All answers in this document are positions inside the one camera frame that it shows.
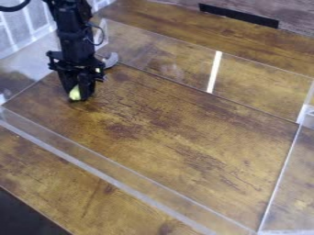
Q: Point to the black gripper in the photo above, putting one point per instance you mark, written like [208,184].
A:
[75,63]

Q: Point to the green handled metal spoon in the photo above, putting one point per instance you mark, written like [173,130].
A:
[89,76]

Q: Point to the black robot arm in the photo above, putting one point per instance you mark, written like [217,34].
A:
[71,14]

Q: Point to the black strip on table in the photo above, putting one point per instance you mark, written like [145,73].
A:
[264,21]

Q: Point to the clear acrylic enclosure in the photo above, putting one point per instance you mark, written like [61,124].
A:
[192,145]

